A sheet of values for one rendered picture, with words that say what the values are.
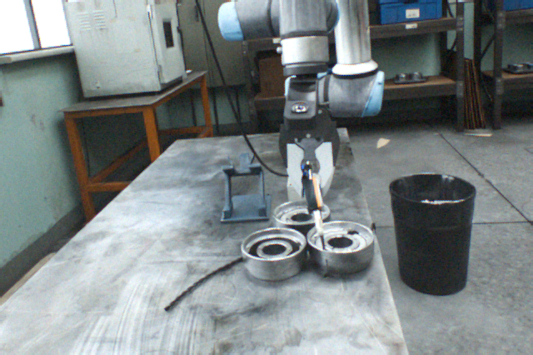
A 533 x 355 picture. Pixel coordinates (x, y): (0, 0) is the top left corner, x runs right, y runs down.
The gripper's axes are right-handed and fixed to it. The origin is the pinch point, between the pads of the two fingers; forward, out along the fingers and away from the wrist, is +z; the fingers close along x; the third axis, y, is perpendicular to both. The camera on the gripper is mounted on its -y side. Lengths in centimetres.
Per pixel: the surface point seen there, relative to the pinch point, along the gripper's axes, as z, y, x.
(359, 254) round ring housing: 8.8, -5.0, -6.7
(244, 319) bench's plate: 13.8, -15.4, 9.3
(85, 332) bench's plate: 14.6, -18.8, 31.2
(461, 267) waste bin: 63, 117, -53
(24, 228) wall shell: 53, 141, 166
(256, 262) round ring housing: 9.3, -7.1, 8.7
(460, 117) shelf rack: 26, 352, -115
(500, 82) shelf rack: -2, 348, -146
